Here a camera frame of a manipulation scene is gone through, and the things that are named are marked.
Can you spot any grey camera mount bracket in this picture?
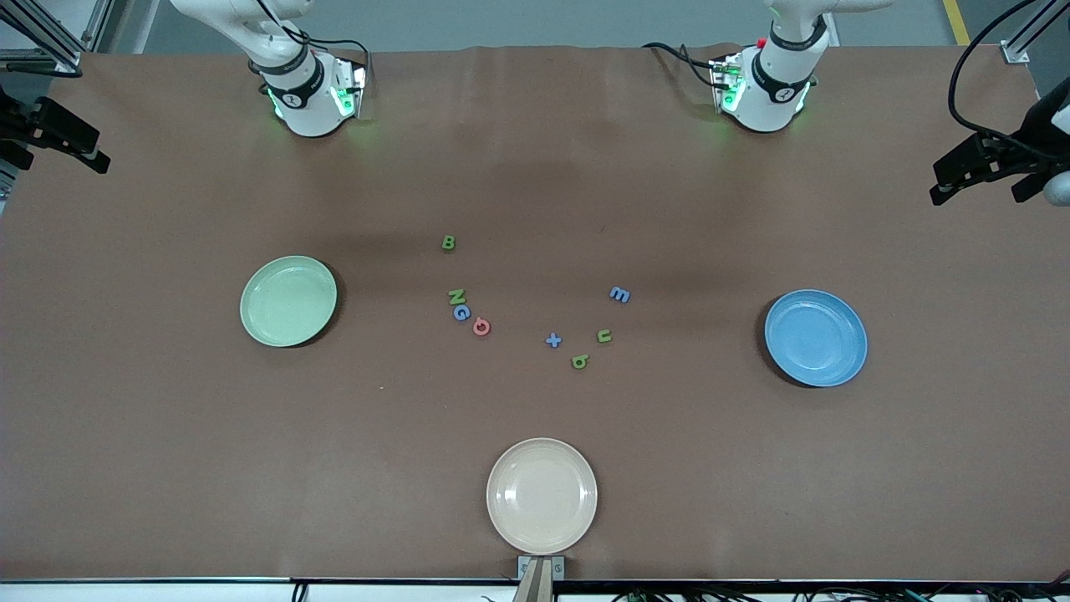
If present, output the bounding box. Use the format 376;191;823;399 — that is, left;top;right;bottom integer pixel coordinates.
517;555;566;602

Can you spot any aluminium frame profile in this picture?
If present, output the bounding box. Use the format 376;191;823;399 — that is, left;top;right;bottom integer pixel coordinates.
0;0;118;76
1001;0;1070;64

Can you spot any black base cable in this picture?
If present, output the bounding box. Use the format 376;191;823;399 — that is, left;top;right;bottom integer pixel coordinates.
284;33;373;84
642;42;721;89

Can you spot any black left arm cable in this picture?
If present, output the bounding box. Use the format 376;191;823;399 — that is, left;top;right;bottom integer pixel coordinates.
947;0;1046;160

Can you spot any beige plate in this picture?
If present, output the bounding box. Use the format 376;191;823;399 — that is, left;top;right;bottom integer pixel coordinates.
486;437;599;556

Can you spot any black left base cable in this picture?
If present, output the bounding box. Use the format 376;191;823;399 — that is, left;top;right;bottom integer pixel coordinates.
642;42;721;89

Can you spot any brown table cover mat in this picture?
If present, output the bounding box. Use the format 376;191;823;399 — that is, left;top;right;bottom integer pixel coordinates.
0;43;1070;582

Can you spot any blue plate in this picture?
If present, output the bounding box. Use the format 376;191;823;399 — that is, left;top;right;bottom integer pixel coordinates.
764;289;869;388

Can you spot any black right base cable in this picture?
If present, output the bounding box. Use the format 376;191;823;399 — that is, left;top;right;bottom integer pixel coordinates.
284;33;373;84

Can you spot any light green plate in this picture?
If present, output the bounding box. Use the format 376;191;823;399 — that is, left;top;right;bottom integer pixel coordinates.
239;255;339;349

